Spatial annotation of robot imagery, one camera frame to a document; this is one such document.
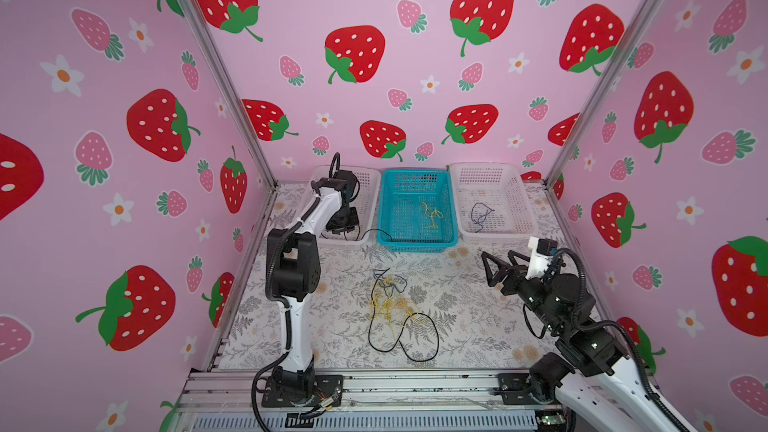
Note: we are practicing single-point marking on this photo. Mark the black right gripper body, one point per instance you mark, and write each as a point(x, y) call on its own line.
point(531, 294)

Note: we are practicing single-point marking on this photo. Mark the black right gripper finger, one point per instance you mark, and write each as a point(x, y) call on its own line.
point(496, 269)
point(518, 261)

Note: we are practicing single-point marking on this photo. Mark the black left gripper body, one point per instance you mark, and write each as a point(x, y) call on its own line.
point(346, 221)

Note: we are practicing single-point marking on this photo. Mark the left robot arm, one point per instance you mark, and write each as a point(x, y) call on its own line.
point(293, 272)

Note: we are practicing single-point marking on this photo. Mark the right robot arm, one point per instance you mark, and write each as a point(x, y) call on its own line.
point(596, 372)

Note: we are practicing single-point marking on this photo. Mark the left white plastic basket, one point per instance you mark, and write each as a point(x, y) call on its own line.
point(360, 198)

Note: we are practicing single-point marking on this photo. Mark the white plastic basket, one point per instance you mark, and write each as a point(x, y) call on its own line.
point(360, 198)
point(491, 202)

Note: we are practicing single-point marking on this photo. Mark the right white plastic basket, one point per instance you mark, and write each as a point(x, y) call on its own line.
point(491, 202)

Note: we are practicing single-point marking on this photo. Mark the teal plastic basket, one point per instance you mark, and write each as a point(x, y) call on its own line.
point(416, 211)

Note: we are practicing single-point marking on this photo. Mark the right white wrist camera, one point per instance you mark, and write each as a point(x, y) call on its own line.
point(541, 262)

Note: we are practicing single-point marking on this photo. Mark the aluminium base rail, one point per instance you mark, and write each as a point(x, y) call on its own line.
point(413, 400)

